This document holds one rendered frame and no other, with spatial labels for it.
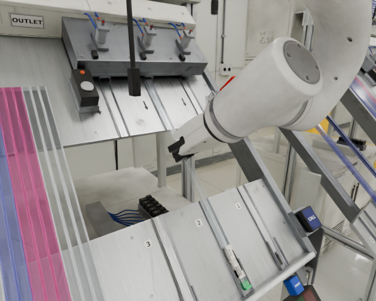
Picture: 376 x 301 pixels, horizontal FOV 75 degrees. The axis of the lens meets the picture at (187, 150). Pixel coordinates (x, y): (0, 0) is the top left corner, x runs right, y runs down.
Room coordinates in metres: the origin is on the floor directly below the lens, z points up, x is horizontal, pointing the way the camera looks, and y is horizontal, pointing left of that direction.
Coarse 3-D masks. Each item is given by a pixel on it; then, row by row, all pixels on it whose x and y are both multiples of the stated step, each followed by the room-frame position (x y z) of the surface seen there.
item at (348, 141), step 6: (330, 120) 0.77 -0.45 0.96; (336, 126) 0.76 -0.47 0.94; (342, 132) 0.75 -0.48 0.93; (348, 138) 0.74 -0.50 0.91; (348, 144) 0.73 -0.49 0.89; (354, 150) 0.71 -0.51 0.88; (360, 156) 0.70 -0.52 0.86; (366, 162) 0.69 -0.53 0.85; (372, 168) 0.67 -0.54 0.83; (372, 174) 0.67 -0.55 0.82
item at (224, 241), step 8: (152, 88) 0.63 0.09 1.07; (152, 96) 0.62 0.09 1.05; (160, 104) 0.60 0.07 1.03; (160, 112) 0.59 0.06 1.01; (168, 120) 0.57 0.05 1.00; (168, 128) 0.56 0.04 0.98; (184, 160) 0.50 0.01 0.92; (192, 168) 0.49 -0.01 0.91; (192, 176) 0.48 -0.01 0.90; (200, 184) 0.47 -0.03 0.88; (200, 192) 0.46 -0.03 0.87; (200, 200) 0.45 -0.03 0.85; (208, 200) 0.45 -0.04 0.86; (208, 208) 0.44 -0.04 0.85; (208, 216) 0.43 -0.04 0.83; (216, 216) 0.43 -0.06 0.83; (216, 224) 0.42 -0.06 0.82; (216, 232) 0.41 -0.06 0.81; (224, 232) 0.41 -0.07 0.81; (224, 240) 0.40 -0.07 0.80; (240, 280) 0.35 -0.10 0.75
